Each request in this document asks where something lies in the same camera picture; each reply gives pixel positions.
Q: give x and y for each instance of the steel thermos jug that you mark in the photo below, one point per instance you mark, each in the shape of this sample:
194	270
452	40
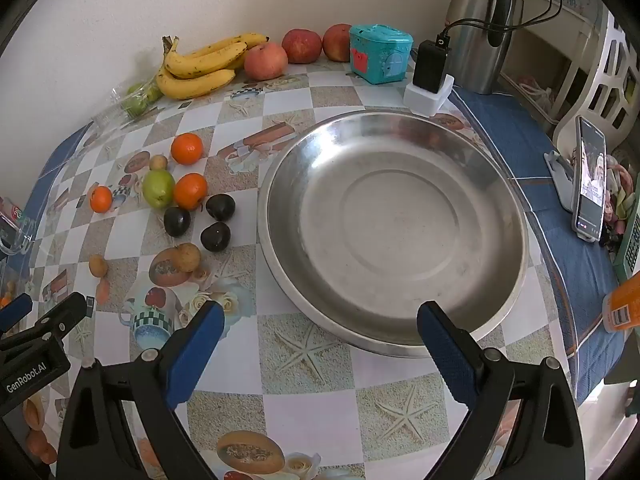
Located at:
475	35

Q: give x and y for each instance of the black charger block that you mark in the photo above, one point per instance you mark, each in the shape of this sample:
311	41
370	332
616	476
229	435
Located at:
430	67

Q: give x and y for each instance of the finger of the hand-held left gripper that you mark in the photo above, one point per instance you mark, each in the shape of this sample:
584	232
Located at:
15	310
65	315

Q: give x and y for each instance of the colourful cloth bundle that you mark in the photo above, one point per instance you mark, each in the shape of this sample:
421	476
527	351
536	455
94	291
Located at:
617	190

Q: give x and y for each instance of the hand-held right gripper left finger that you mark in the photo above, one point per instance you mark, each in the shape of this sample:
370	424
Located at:
195	355

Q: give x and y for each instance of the green pear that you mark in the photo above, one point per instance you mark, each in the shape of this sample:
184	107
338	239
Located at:
158	188

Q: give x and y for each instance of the pale pink apple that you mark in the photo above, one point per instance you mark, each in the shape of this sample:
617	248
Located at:
266	61

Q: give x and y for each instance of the clear bag of green jujubes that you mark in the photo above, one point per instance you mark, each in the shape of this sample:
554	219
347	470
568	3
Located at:
140	100

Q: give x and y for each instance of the checkered printed tablecloth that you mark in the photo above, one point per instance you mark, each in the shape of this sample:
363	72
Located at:
300	400

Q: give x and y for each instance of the small brown longan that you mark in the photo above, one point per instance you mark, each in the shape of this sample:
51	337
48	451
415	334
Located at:
158	162

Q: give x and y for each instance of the yellow banana bunch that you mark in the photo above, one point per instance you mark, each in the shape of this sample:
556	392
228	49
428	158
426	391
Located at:
200	62

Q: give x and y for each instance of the pale green keypad device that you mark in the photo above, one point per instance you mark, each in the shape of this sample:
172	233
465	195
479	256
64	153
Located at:
631	250

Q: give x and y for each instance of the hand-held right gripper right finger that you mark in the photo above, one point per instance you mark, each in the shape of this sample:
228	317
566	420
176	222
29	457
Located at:
447	355

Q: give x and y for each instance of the smartphone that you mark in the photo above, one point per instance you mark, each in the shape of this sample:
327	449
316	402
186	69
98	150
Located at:
590	185

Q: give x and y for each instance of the grey phone stand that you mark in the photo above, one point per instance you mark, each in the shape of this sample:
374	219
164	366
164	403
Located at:
560	170

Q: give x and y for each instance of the red apple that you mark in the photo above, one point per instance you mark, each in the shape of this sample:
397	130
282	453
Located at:
337	42
301	46

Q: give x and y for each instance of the large orange tangerine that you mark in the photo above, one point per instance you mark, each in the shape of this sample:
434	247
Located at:
190	191
186	149

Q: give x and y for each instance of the small orange tangerine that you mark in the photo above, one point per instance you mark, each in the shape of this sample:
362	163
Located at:
101	199

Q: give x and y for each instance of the white plastic bag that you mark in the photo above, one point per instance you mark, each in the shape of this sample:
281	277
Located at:
534	94

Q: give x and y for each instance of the cream storage rack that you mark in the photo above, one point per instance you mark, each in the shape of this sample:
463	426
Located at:
545	45

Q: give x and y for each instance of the orange bottle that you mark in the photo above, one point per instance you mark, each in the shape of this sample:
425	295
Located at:
622	305

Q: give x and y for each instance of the large steel basin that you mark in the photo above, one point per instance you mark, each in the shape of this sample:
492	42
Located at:
400	220

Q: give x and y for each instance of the dark purple plum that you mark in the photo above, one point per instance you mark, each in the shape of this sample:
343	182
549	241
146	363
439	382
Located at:
220	206
177	221
215	236

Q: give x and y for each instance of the teal toy box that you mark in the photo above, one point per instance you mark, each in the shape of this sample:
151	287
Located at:
380	55

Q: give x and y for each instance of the white plastic chair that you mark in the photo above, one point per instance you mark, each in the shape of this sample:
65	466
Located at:
615	60

